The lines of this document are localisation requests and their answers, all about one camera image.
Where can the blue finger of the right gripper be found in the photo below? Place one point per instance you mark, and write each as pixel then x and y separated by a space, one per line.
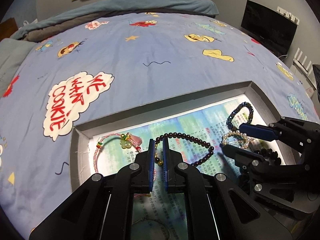
pixel 250 162
pixel 266 133

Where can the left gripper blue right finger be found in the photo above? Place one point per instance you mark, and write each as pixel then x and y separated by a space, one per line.
pixel 216 208

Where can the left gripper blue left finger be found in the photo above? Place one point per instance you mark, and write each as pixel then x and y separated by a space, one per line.
pixel 102 207

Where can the thin silver bangle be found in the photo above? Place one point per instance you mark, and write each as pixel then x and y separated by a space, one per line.
pixel 148 228

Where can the printed blue-green paper sheet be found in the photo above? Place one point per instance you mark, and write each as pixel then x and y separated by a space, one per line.
pixel 114 150

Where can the white wifi router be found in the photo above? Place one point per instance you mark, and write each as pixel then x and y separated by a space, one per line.
pixel 301 60

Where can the black flat monitor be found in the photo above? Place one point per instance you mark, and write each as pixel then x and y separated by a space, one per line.
pixel 271 29

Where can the cartoon print blue bedsheet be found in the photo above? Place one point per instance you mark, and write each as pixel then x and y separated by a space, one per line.
pixel 106 67

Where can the grey-blue pillow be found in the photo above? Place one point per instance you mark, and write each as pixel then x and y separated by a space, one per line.
pixel 13 52

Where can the teal folded blanket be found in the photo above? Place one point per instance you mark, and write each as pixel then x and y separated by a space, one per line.
pixel 35 32

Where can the wooden headboard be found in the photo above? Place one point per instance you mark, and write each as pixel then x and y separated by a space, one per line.
pixel 7 28

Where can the wall socket strip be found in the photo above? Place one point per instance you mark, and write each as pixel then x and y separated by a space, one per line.
pixel 288 15

